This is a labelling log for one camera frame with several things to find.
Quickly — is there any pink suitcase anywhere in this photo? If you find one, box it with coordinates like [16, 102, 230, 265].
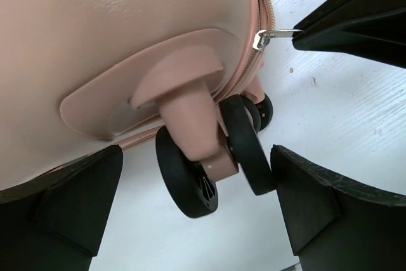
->
[1, 0, 289, 218]

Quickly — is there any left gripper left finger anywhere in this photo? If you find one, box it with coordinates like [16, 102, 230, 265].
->
[1, 145, 123, 270]

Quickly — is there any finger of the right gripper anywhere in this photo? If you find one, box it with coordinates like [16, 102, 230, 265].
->
[292, 0, 405, 68]

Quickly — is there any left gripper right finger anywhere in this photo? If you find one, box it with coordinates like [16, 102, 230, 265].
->
[270, 145, 405, 270]

